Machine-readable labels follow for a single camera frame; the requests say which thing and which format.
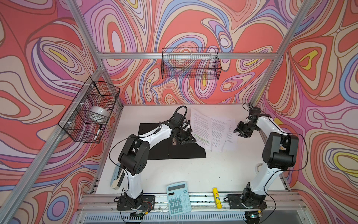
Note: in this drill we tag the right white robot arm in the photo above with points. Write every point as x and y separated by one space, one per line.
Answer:
279 154

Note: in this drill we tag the left black wire basket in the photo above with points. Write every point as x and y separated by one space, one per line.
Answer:
79 123

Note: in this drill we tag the black marker in basket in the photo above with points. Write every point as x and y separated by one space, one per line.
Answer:
97 134

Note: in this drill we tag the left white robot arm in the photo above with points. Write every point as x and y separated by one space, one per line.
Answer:
135 153

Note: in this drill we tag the yellow glue stick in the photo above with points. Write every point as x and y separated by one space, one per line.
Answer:
217 198

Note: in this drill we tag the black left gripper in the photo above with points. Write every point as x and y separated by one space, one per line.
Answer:
189 136

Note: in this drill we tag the clear tape roll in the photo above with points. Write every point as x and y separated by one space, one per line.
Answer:
258 167

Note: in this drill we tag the back black wire basket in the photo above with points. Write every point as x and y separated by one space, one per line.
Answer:
192 63

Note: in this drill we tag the printed paper sheet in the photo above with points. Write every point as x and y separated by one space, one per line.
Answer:
223 136
202 129

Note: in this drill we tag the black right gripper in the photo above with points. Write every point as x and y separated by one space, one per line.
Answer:
239 128

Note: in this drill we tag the teal calculator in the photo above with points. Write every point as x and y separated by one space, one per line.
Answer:
178 199

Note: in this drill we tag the white tape roll in basket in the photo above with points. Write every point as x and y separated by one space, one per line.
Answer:
99 110

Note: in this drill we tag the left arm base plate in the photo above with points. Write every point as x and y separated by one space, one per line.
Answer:
141 203

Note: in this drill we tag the black wire basket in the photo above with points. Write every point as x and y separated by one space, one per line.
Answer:
192 63
79 123

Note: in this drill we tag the black file folder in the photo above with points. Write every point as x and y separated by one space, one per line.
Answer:
165 150

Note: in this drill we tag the grey stapler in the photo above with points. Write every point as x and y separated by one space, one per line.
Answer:
117 178

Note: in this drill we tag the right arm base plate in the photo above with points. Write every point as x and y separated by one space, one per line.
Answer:
253 201

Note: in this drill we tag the metal folder clip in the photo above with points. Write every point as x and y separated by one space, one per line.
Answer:
174 141

